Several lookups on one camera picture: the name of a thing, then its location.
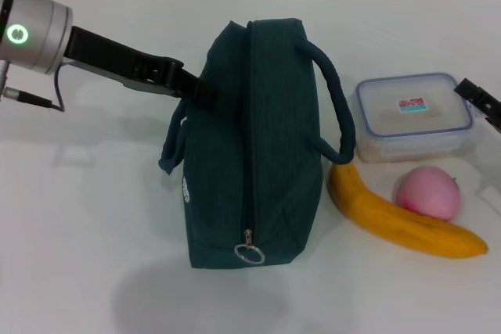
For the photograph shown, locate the yellow banana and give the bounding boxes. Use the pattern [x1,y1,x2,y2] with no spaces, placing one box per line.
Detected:
[327,161,489,260]

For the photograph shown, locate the pink peach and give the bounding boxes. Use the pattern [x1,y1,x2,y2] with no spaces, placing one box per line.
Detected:
[395,166,462,221]

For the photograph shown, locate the silver zipper pull ring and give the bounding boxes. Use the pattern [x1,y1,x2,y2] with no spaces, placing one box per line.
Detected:
[232,228,266,264]

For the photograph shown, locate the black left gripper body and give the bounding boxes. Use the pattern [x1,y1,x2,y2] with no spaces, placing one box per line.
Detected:
[64,25,185,96]

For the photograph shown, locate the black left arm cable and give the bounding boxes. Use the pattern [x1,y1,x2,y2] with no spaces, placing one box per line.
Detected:
[5,63,67,113]

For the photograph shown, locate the dark teal fabric lunch bag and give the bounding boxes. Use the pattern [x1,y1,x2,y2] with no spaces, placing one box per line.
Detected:
[157,17,357,270]

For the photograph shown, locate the clear plastic food container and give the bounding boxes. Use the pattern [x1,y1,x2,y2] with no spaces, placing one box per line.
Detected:
[355,72,477,163]

